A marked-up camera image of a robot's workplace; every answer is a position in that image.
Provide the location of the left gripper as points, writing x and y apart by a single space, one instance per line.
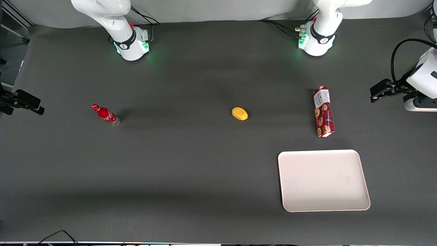
398 87

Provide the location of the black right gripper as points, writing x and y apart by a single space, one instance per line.
10 99

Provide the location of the red cookie box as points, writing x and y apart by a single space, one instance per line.
323 112

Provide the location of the white rectangular tray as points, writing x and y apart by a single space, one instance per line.
323 180

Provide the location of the red cola bottle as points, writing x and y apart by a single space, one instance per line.
105 114

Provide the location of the yellow lemon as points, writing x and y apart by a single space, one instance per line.
239 113

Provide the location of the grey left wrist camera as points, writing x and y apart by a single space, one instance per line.
421 104

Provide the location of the aluminium frame rail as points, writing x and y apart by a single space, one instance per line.
13 17

